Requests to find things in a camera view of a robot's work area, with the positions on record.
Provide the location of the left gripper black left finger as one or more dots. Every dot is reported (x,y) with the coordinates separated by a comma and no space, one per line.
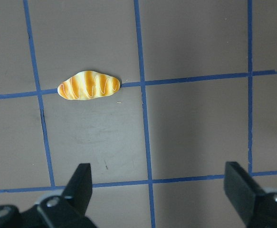
(58,210)

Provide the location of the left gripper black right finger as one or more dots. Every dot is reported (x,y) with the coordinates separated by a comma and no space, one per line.
(255,205)

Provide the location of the toy bread with orange stripes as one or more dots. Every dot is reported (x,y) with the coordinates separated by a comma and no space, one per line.
(87,85)

